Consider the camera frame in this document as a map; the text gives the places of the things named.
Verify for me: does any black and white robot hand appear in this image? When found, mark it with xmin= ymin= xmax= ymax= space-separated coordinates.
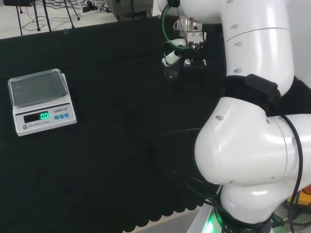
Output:
xmin=161 ymin=17 xmax=207 ymax=73

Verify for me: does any small clear glass beaker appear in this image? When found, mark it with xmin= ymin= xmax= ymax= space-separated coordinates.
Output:
xmin=163 ymin=65 xmax=181 ymax=79

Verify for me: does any grey metal cabinet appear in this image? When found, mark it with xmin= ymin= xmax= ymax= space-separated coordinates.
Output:
xmin=107 ymin=0 xmax=154 ymax=23

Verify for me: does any white power strip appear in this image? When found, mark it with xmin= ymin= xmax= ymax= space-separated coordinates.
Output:
xmin=79 ymin=9 xmax=115 ymax=17

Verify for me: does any black tripod leg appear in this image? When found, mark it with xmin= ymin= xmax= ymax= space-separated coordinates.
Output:
xmin=41 ymin=0 xmax=52 ymax=32
xmin=32 ymin=0 xmax=41 ymax=32
xmin=63 ymin=0 xmax=75 ymax=28
xmin=15 ymin=0 xmax=24 ymax=36

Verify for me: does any black bench cloth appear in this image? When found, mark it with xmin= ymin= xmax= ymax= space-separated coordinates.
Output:
xmin=0 ymin=15 xmax=311 ymax=233

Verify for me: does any white electronic balance, steel pan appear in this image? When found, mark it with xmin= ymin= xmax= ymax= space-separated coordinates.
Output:
xmin=7 ymin=68 xmax=78 ymax=137

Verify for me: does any black box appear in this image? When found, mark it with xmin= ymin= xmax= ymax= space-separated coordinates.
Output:
xmin=3 ymin=0 xmax=34 ymax=7

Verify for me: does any yellow stop button box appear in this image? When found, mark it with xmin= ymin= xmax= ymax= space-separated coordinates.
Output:
xmin=300 ymin=183 xmax=311 ymax=203

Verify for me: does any green looped cable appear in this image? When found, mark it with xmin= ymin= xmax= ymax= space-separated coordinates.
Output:
xmin=161 ymin=4 xmax=190 ymax=51

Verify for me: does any black cable bundle on cloth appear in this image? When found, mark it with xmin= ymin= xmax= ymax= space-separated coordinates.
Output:
xmin=153 ymin=128 xmax=246 ymax=233

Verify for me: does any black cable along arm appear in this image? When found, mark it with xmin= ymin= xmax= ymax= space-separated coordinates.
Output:
xmin=281 ymin=114 xmax=305 ymax=228

